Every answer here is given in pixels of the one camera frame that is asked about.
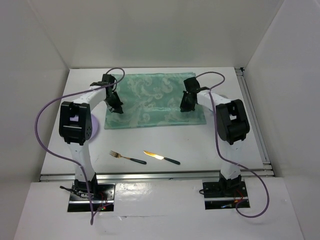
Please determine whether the lilac plastic plate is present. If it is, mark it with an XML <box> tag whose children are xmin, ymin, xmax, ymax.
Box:
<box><xmin>89</xmin><ymin>114</ymin><xmax>100</xmax><ymax>141</ymax></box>

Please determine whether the teal patterned cloth napkin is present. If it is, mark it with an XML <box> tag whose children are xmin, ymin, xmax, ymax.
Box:
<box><xmin>104</xmin><ymin>72</ymin><xmax>207</xmax><ymax>130</ymax></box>

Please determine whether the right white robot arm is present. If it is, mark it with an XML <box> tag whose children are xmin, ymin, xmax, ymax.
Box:
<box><xmin>180</xmin><ymin>77</ymin><xmax>250</xmax><ymax>196</ymax></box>

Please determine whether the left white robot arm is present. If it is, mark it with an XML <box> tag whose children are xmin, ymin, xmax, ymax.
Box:
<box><xmin>59</xmin><ymin>73</ymin><xmax>124</xmax><ymax>200</ymax></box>

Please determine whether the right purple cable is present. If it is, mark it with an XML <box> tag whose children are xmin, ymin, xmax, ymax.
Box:
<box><xmin>194</xmin><ymin>71</ymin><xmax>270</xmax><ymax>219</ymax></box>

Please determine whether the purple cable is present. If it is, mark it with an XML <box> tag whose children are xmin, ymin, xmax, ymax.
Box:
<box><xmin>194</xmin><ymin>71</ymin><xmax>270</xmax><ymax>219</ymax></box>
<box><xmin>34</xmin><ymin>67</ymin><xmax>126</xmax><ymax>226</ymax></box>

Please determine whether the gold fork green handle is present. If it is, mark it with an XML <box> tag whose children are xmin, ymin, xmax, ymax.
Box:
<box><xmin>109</xmin><ymin>150</ymin><xmax>147</xmax><ymax>165</ymax></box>

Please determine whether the gold knife green handle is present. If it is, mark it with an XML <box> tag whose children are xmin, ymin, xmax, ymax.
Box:
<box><xmin>143</xmin><ymin>150</ymin><xmax>181</xmax><ymax>165</ymax></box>

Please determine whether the right side aluminium rail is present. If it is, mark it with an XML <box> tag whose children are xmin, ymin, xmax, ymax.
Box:
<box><xmin>234</xmin><ymin>67</ymin><xmax>273</xmax><ymax>170</ymax></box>

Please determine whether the aluminium rail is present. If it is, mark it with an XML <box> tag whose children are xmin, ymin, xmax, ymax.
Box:
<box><xmin>234</xmin><ymin>67</ymin><xmax>273</xmax><ymax>170</ymax></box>
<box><xmin>38</xmin><ymin>168</ymin><xmax>276</xmax><ymax>183</ymax></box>

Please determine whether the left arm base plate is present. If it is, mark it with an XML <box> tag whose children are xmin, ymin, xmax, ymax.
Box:
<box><xmin>59</xmin><ymin>183</ymin><xmax>116</xmax><ymax>213</ymax></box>

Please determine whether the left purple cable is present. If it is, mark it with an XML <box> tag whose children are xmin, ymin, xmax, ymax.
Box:
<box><xmin>34</xmin><ymin>67</ymin><xmax>126</xmax><ymax>226</ymax></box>

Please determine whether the front aluminium rail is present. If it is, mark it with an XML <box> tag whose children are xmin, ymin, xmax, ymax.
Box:
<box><xmin>38</xmin><ymin>168</ymin><xmax>276</xmax><ymax>183</ymax></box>

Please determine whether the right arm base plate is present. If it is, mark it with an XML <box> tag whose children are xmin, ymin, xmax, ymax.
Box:
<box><xmin>198</xmin><ymin>181</ymin><xmax>250</xmax><ymax>210</ymax></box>

